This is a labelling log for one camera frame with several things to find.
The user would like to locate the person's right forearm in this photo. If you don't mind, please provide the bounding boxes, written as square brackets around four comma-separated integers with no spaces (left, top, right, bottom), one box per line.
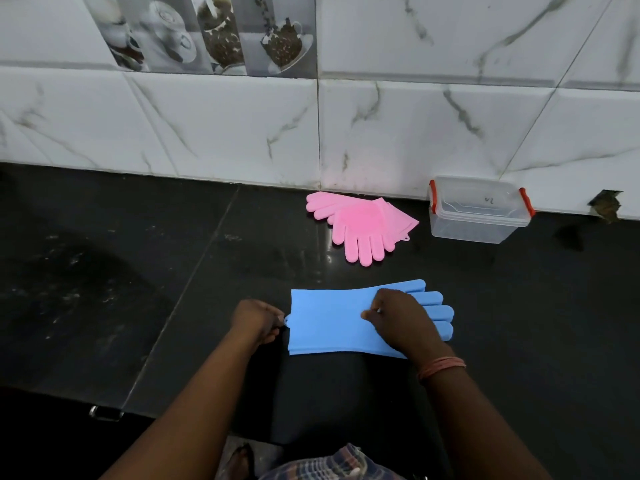
[419,362,553,480]

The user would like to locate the orange thread wristband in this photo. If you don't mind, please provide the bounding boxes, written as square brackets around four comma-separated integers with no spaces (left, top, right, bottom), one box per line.
[417,356,467,384]

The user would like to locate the metal drawer handle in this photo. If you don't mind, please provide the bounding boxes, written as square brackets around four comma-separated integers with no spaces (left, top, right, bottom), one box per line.
[88,405,125,423]

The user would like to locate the person's left hand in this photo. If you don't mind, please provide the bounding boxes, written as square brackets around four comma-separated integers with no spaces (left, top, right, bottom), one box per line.
[230,300,287,348]

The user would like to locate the person's right hand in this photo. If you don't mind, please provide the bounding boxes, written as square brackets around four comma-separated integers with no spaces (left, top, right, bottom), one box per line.
[361,289,447,364]

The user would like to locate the person's left forearm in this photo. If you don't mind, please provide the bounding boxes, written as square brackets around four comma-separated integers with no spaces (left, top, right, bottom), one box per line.
[100,327,262,480]

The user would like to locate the coffee cup picture tile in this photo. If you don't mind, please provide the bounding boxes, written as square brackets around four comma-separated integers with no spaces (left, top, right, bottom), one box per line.
[80,0,319,80]

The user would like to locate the pink rubber glove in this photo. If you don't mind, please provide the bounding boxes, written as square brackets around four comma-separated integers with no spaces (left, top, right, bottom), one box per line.
[330,199,402,268]
[306,191,420,244]

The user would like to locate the person's foot in sandal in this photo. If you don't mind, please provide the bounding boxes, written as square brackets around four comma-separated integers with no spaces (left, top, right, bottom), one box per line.
[221,443,257,480]

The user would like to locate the clear plastic container red clips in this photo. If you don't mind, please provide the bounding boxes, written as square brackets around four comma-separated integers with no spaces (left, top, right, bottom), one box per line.
[427,176,537,245]

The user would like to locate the blue rubber glove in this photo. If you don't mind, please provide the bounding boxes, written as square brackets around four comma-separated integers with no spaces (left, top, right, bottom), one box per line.
[284,280,455,359]

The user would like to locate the plaid cloth garment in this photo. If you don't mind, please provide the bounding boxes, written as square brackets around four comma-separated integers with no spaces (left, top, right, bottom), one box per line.
[259,443,407,480]

